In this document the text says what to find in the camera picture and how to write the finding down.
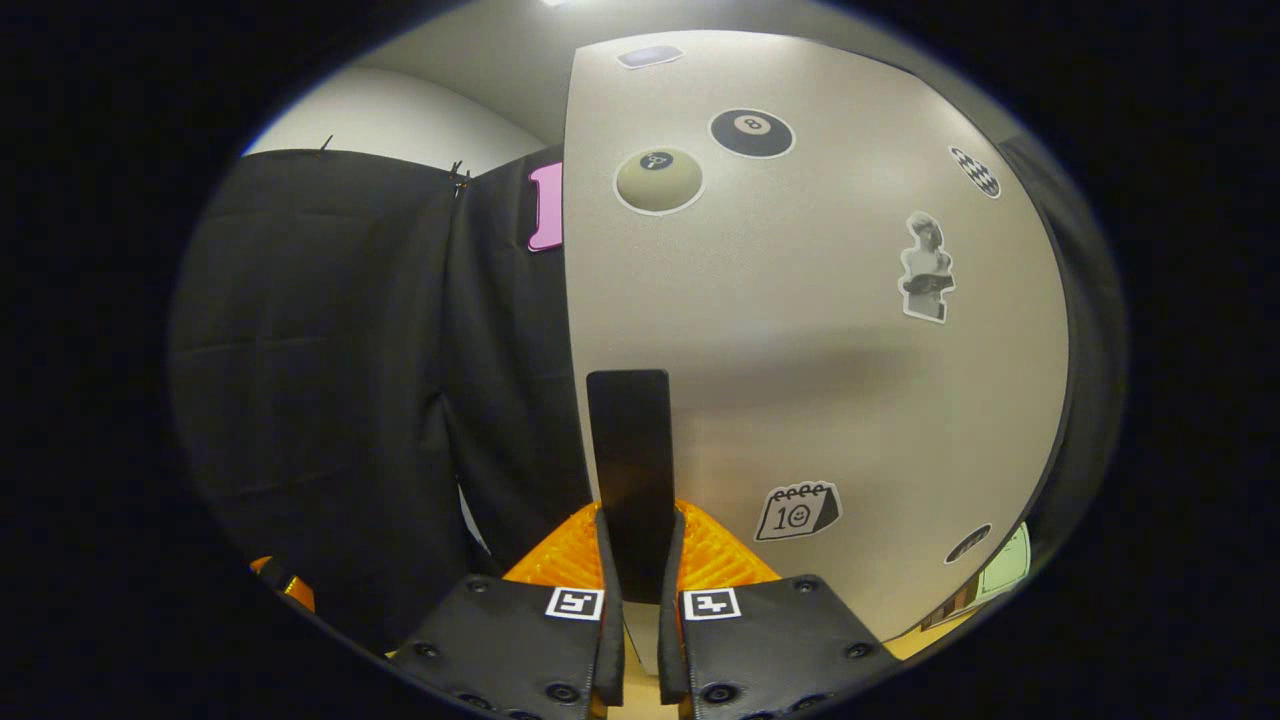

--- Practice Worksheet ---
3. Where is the brown book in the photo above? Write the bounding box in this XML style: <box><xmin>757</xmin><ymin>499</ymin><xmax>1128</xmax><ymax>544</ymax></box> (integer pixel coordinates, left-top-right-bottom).
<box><xmin>922</xmin><ymin>588</ymin><xmax>979</xmax><ymax>633</ymax></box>

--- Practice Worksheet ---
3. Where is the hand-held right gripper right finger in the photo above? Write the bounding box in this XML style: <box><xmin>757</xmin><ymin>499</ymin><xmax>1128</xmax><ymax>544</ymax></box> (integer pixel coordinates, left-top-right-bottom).
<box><xmin>657</xmin><ymin>500</ymin><xmax>906</xmax><ymax>720</ymax></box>

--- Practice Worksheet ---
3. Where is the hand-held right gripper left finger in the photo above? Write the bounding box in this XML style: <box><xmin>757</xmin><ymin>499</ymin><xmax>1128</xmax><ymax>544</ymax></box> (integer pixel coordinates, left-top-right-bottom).
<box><xmin>385</xmin><ymin>500</ymin><xmax>626</xmax><ymax>720</ymax></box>

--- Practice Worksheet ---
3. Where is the beige cabinet door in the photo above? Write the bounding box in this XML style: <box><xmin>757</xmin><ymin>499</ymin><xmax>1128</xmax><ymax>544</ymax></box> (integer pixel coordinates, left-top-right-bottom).
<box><xmin>562</xmin><ymin>30</ymin><xmax>1071</xmax><ymax>641</ymax></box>

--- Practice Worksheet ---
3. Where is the black backdrop cloth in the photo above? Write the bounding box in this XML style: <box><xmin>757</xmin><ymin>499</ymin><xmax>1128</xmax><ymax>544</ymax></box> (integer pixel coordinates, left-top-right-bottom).
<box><xmin>168</xmin><ymin>135</ymin><xmax>1129</xmax><ymax>656</ymax></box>

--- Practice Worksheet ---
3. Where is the black cabinet door handle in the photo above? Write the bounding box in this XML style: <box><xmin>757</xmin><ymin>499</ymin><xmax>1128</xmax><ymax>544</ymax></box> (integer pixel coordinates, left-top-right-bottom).
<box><xmin>586</xmin><ymin>369</ymin><xmax>676</xmax><ymax>606</ymax></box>

